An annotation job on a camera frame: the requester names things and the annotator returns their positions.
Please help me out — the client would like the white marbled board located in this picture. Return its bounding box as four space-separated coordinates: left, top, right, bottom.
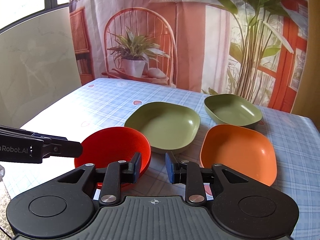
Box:
0 6 83 128

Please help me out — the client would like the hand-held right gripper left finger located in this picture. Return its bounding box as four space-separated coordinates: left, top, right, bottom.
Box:
57 152 142 205

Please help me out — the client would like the green deep bowl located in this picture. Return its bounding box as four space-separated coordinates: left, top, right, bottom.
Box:
204 94 263 130

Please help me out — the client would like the green shallow plate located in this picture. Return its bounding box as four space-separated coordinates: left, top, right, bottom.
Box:
124 102 201 155

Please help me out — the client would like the printed backdrop cloth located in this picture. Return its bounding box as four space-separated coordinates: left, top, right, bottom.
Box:
68 0 309 113

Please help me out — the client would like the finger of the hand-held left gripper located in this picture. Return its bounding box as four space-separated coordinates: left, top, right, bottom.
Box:
42 140 83 159
32 133 68 143

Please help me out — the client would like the red round bowl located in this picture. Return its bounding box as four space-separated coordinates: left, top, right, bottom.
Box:
74 127 152 190

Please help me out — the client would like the orange shallow plate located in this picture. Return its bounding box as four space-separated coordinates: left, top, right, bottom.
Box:
200 124 278 187

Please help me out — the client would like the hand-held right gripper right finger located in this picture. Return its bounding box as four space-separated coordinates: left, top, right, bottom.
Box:
165 151 248 204

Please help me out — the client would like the blue checked tablecloth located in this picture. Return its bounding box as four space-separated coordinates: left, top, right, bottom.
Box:
5 77 320 205

